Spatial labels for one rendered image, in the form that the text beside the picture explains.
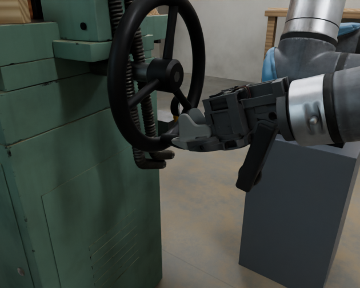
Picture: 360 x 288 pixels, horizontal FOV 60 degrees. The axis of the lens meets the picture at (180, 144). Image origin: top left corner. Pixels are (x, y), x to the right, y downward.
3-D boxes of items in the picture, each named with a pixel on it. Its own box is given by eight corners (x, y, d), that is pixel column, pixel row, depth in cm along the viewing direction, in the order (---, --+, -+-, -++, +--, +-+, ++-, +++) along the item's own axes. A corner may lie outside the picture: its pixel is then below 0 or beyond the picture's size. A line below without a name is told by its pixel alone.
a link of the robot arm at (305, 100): (340, 130, 45) (331, 155, 37) (304, 135, 48) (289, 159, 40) (330, 68, 43) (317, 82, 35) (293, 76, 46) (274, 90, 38)
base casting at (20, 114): (4, 148, 53) (-9, 94, 49) (-130, 98, 80) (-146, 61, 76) (158, 89, 87) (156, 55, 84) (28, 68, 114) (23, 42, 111)
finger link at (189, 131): (165, 115, 55) (211, 106, 49) (175, 147, 56) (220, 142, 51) (155, 120, 52) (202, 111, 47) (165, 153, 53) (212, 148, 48)
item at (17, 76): (6, 92, 51) (0, 67, 49) (-60, 77, 61) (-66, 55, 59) (151, 57, 82) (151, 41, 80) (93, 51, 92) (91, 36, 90)
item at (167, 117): (169, 148, 92) (169, 122, 89) (136, 139, 98) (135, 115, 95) (184, 138, 99) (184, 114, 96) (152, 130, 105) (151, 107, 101)
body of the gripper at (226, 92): (218, 90, 52) (293, 73, 45) (231, 139, 54) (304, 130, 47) (196, 101, 46) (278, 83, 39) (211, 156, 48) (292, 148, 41)
